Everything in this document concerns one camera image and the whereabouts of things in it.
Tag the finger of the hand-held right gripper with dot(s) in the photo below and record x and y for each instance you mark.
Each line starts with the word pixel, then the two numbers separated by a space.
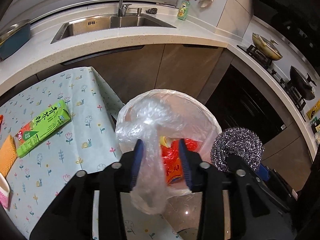
pixel 232 161
pixel 263 172

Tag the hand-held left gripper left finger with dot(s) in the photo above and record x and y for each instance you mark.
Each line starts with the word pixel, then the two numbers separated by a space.
pixel 137 160

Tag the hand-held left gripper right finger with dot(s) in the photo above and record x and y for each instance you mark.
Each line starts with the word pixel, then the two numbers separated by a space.
pixel 185 165

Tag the orange printed packaging bag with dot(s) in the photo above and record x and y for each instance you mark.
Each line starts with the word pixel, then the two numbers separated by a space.
pixel 173 176

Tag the red plastic bag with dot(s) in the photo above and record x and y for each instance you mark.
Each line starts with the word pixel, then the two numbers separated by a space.
pixel 170 155

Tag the steel wool scrubber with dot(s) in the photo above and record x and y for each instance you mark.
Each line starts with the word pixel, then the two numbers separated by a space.
pixel 237 142

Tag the clear plastic bag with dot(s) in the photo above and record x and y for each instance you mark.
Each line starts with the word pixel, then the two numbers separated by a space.
pixel 150 180

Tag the trash bin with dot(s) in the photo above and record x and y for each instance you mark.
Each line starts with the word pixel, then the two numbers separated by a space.
pixel 202 135

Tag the black built-in appliance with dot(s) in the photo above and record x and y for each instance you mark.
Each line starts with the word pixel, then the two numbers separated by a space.
pixel 245 110

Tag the floral print tablecloth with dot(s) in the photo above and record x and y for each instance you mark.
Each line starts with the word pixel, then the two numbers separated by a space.
pixel 75 155

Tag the yellow black packet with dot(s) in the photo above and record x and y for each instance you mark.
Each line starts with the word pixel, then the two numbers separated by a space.
pixel 313 111

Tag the black wok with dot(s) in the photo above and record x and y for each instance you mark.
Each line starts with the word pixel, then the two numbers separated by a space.
pixel 301 82

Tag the brown base cabinet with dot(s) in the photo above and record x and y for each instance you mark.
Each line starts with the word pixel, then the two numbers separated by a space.
pixel 175 67

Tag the green drink carton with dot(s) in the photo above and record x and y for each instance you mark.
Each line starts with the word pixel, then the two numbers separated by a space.
pixel 42 130

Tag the gas stove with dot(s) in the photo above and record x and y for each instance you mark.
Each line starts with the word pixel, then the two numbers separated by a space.
pixel 265 60

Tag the cream pan with lid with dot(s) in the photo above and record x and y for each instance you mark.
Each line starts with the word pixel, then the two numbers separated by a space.
pixel 266 46

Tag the yellow waffle cloth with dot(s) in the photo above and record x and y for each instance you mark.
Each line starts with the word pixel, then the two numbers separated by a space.
pixel 7 152

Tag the pink white wrapper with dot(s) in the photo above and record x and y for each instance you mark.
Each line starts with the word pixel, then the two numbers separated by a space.
pixel 3 191

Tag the steel sink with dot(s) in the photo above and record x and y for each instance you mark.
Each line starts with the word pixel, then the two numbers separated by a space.
pixel 100 26

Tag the orange plastic wrapper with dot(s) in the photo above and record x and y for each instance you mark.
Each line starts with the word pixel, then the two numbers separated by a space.
pixel 1 121

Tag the small dark scouring ball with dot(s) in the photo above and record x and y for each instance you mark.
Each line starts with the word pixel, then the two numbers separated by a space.
pixel 151 11

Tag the green dish soap bottle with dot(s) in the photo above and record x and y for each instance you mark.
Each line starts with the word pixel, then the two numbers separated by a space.
pixel 183 10

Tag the black range hood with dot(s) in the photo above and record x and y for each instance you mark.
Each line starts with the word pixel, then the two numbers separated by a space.
pixel 280 0

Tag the blue basin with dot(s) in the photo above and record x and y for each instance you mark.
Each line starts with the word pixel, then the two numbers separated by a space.
pixel 12 43

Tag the steel basin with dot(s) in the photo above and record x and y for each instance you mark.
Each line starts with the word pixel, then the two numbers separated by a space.
pixel 11 30

